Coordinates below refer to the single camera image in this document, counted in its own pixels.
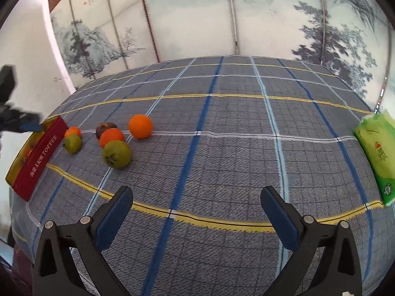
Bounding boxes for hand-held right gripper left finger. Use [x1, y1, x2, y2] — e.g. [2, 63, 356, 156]
[32, 186, 134, 296]

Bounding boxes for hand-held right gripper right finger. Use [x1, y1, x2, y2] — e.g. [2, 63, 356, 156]
[260, 186, 362, 296]

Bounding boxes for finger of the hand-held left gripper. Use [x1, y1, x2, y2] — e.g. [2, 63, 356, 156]
[5, 106, 44, 134]

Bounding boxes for red candy box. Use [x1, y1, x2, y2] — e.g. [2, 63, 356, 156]
[5, 115, 68, 202]

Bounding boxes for small green persimmon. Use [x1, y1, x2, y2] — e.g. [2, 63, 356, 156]
[62, 134, 82, 154]

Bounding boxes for large green persimmon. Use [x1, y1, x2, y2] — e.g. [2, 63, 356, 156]
[102, 140, 132, 170]

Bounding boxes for brown round fruit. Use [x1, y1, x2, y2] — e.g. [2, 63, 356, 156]
[95, 122, 118, 140]

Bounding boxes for medium orange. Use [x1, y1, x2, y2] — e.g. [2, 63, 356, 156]
[99, 128, 126, 148]

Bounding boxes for large orange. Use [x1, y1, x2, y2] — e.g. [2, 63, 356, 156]
[128, 114, 153, 140]

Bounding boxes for plaid tablecloth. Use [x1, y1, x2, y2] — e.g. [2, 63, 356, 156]
[9, 55, 395, 296]

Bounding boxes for green tissue pack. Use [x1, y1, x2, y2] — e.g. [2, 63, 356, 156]
[353, 112, 395, 206]

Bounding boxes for ink landscape folding screen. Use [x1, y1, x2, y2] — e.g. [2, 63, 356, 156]
[48, 0, 395, 111]

